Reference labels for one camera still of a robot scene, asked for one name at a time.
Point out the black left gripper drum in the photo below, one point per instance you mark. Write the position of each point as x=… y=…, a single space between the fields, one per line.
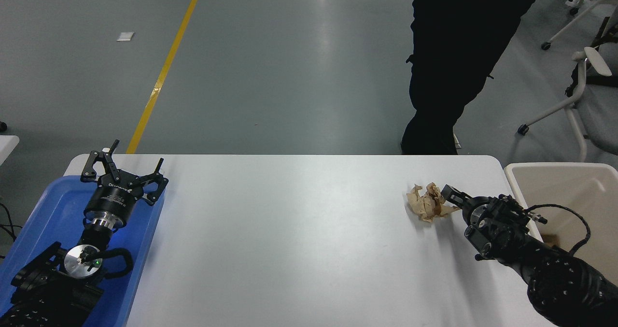
x=113 y=201

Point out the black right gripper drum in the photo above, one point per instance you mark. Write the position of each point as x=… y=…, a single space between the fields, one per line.
x=464 y=204

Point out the tan paper ball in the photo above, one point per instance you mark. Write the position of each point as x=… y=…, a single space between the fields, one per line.
x=425 y=204

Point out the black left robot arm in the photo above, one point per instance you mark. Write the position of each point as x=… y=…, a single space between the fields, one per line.
x=77 y=262

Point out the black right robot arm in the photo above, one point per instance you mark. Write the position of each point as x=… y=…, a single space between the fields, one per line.
x=560 y=278

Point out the blue plastic tray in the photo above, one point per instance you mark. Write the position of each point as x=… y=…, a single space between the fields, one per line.
x=53 y=206

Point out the white side table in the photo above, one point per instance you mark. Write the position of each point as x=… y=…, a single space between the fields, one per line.
x=7 y=146

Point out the large pale bin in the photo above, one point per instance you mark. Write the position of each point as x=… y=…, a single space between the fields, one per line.
x=555 y=187

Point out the person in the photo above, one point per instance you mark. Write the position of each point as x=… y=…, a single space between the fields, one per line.
x=458 y=51

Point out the white paper scrap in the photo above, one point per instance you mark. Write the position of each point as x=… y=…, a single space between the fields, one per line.
x=125 y=36

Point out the black chair frame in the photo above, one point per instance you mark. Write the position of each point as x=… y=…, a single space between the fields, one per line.
x=594 y=80

